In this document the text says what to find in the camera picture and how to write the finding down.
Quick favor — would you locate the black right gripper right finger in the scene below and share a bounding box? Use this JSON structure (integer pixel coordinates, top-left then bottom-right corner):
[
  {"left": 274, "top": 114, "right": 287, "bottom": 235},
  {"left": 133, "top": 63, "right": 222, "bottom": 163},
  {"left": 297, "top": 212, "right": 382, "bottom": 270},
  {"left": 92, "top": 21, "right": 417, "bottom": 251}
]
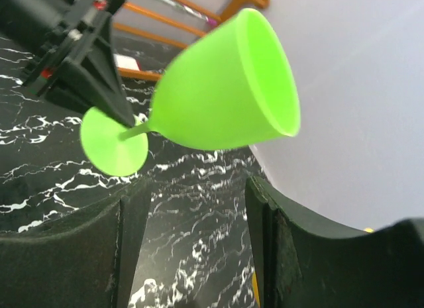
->
[{"left": 245, "top": 177, "right": 423, "bottom": 307}]

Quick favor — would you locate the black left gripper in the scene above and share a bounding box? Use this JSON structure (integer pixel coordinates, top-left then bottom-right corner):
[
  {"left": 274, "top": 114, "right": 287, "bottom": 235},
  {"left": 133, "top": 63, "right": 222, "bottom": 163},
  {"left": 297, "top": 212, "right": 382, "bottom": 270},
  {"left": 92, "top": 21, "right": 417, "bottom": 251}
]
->
[{"left": 1, "top": 0, "right": 135, "bottom": 127}]

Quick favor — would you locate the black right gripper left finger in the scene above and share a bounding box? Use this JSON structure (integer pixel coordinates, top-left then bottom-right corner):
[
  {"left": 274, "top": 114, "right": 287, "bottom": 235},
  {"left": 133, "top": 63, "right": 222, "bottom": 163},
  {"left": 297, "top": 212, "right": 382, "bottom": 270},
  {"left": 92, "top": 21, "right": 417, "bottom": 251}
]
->
[{"left": 1, "top": 180, "right": 151, "bottom": 307}]

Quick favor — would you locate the green wine glass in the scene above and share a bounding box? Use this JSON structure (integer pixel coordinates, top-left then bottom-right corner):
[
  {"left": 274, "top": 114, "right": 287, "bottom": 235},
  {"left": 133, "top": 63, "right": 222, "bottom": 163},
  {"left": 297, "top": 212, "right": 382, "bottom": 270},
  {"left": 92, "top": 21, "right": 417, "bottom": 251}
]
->
[{"left": 80, "top": 8, "right": 301, "bottom": 177}]

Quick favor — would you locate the yellow wine glass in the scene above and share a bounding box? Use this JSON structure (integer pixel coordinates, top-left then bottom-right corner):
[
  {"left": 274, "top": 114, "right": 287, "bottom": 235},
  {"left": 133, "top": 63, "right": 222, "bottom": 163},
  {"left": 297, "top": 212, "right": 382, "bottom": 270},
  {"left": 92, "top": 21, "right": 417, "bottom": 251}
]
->
[{"left": 252, "top": 272, "right": 260, "bottom": 307}]

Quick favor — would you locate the small white red box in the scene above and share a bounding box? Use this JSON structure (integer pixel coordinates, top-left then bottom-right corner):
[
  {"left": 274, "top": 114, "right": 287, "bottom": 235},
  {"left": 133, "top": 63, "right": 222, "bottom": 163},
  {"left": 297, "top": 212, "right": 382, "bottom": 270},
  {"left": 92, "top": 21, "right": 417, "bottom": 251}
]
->
[{"left": 114, "top": 54, "right": 140, "bottom": 71}]

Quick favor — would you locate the purple capped marker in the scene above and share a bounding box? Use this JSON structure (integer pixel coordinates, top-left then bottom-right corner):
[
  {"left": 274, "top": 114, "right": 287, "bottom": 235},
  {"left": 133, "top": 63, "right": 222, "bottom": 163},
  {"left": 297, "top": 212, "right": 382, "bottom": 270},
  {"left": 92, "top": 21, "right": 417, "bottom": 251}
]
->
[{"left": 159, "top": 0, "right": 218, "bottom": 27}]

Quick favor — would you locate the wooden stepped shelf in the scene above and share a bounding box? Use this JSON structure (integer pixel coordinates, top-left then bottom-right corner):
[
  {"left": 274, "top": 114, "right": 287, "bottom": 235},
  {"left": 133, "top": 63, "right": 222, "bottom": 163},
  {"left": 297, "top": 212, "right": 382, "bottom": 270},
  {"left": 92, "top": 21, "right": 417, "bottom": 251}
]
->
[{"left": 113, "top": 0, "right": 270, "bottom": 81}]

